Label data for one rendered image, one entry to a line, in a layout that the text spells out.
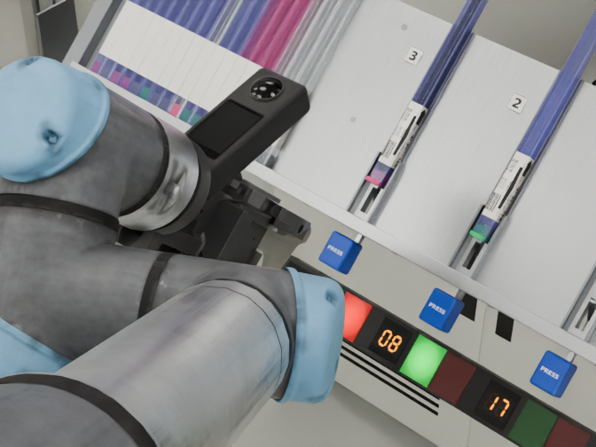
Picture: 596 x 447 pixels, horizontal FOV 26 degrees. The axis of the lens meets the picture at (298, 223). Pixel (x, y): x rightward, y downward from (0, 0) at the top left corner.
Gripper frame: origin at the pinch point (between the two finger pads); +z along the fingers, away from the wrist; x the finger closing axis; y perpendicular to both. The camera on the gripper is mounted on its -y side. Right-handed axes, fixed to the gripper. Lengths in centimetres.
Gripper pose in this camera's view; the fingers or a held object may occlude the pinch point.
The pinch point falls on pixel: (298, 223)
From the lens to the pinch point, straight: 105.3
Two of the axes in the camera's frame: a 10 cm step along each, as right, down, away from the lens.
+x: 7.6, 4.2, -5.0
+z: 4.3, 2.4, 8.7
